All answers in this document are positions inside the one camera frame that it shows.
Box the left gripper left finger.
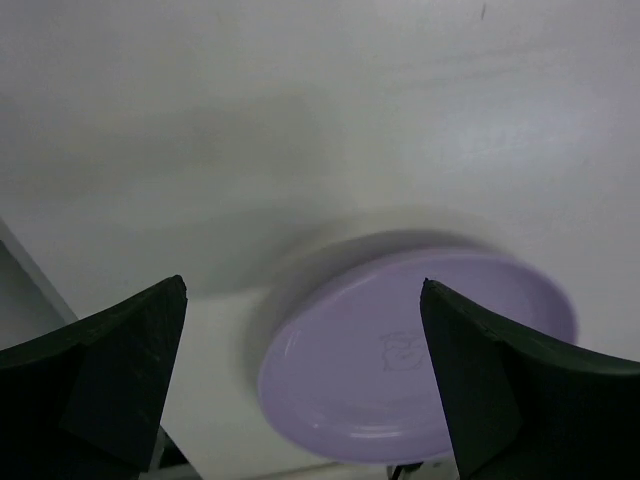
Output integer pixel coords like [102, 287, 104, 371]
[1, 275, 188, 479]

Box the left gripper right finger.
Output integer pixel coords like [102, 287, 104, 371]
[420, 279, 639, 479]

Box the near left purple plate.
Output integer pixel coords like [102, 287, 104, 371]
[257, 248, 578, 465]

